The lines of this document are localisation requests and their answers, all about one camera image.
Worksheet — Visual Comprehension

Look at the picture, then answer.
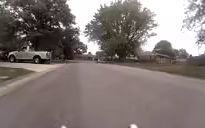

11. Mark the large dark tree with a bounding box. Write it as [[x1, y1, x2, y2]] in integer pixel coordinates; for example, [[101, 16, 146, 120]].
[[0, 0, 88, 61]]

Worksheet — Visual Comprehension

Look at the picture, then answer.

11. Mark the tree with overhanging branches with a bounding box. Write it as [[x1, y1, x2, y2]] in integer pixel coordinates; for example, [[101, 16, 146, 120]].
[[182, 0, 205, 48]]

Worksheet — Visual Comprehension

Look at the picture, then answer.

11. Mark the dark building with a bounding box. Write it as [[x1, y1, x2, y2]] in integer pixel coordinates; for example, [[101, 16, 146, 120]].
[[185, 47, 205, 67]]

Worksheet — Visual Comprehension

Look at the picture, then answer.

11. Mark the grey asphalt road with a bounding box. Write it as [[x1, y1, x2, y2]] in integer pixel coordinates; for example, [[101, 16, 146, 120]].
[[0, 60, 205, 128]]

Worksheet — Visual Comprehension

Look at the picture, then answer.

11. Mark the pale concrete driveway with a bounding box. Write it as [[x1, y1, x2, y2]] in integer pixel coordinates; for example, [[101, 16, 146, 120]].
[[0, 61, 63, 74]]

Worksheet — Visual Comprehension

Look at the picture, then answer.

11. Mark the low brown house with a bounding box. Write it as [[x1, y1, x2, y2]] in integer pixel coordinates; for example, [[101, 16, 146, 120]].
[[138, 50, 177, 65]]

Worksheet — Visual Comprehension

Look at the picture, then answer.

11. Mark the grass lawn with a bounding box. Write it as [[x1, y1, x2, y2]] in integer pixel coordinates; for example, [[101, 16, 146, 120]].
[[0, 65, 35, 88]]

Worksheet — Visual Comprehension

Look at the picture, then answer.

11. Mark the white pickup truck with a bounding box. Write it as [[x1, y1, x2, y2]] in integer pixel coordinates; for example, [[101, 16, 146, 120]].
[[7, 45, 53, 65]]

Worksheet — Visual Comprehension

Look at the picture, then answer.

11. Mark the pale concrete kerb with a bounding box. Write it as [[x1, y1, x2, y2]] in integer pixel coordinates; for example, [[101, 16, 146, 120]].
[[0, 63, 65, 102]]

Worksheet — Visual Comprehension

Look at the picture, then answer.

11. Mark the small distant tree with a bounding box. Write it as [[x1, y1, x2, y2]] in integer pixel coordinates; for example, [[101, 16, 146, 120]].
[[152, 39, 176, 58]]

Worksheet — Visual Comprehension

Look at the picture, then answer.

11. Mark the tall green tree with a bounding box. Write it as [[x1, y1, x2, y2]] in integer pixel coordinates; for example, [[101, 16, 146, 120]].
[[83, 0, 159, 62]]

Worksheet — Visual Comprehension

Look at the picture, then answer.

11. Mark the grass verge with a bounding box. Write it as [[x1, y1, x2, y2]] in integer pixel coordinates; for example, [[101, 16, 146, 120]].
[[118, 62, 205, 82]]

